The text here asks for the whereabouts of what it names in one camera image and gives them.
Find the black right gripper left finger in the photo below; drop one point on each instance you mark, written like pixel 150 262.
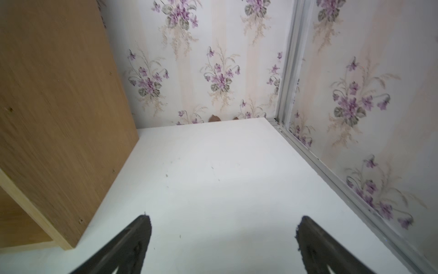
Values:
pixel 124 254

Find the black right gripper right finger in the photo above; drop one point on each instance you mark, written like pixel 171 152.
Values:
pixel 322 254

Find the wooden shelf unit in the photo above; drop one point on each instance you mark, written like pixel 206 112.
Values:
pixel 66 126

